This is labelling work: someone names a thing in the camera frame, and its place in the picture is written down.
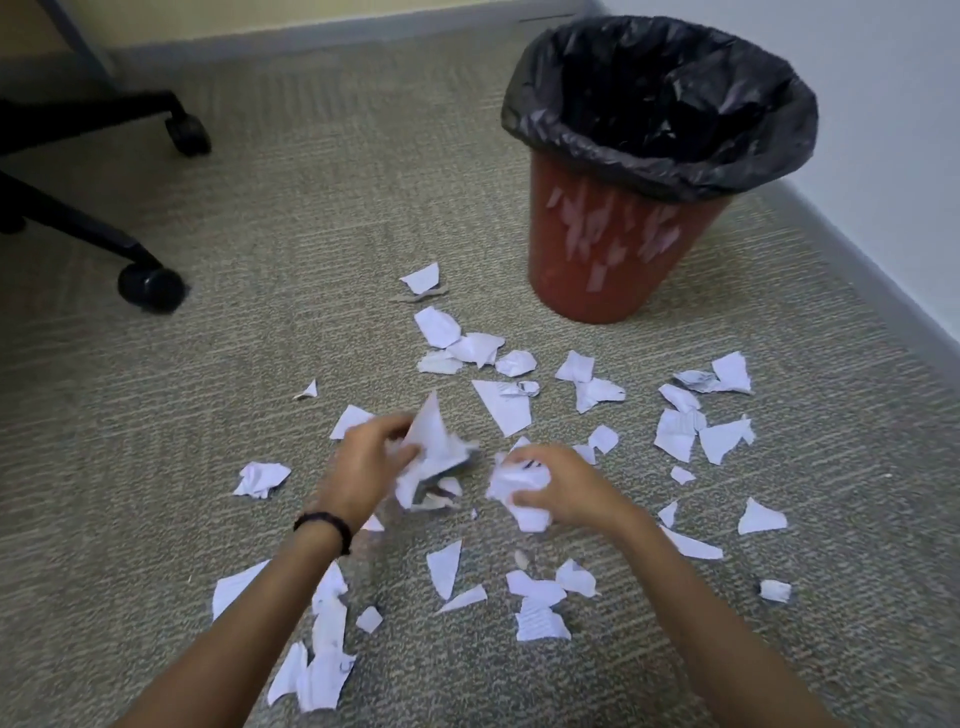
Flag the person's right hand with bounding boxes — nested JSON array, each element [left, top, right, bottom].
[[504, 445, 643, 535]]

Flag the red plastic waste bin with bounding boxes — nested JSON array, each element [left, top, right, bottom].
[[527, 146, 733, 325]]

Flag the torn white paper sheet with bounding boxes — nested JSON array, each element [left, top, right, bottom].
[[386, 390, 483, 513]]

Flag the white paper wad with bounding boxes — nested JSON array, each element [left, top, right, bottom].
[[485, 448, 556, 534]]

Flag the person's left forearm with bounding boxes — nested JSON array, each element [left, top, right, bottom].
[[112, 517, 354, 728]]

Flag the scattered torn paper pieces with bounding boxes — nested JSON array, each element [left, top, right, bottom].
[[212, 262, 794, 713]]

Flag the black beaded bracelet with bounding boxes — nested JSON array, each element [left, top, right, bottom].
[[292, 511, 354, 558]]

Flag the black plastic bin liner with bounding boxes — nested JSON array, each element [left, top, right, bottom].
[[501, 15, 820, 204]]

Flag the black office chair base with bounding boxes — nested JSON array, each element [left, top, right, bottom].
[[0, 90, 213, 315]]

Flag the person's left hand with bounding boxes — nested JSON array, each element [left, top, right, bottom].
[[316, 414, 423, 535]]

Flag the grey desk leg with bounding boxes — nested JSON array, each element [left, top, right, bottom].
[[33, 0, 121, 87]]

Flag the person's right forearm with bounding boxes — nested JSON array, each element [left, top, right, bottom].
[[600, 501, 852, 728]]

